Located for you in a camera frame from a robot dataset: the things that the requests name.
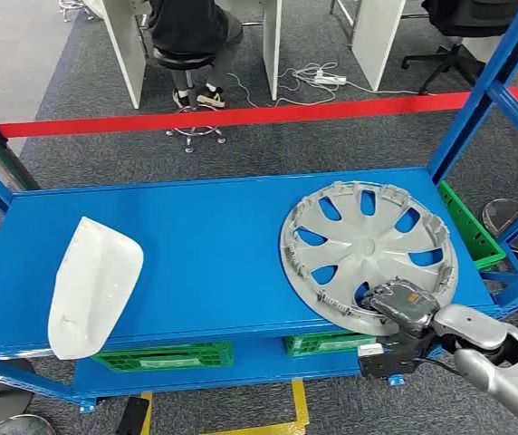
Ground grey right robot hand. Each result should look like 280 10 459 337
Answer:
360 277 441 339

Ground grey plastic wheel hubcap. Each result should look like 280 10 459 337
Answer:
279 179 459 337

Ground green plastic crate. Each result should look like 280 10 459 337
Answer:
91 341 234 373
437 179 507 273
284 332 378 358

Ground chrome barrier stanchion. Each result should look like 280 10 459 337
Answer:
0 414 56 435
482 198 518 254
0 111 40 193

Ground yellow floor tape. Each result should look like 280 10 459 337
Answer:
139 378 310 435

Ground white power strip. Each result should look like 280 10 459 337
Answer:
314 71 347 86

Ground white office desk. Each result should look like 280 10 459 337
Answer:
98 0 284 111
330 0 407 92

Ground red barrier belt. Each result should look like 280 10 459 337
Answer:
0 83 518 140

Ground black office chair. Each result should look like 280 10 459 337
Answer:
401 0 518 96

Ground dark robot left foot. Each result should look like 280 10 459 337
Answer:
116 396 150 435

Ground black round stool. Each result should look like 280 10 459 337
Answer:
152 47 227 154

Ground person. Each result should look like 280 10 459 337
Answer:
148 0 244 111

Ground white plastic mirror cover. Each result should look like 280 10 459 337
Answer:
47 216 144 362

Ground chrome chair base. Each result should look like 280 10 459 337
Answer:
58 0 94 22

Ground white cable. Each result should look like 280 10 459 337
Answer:
227 60 423 110

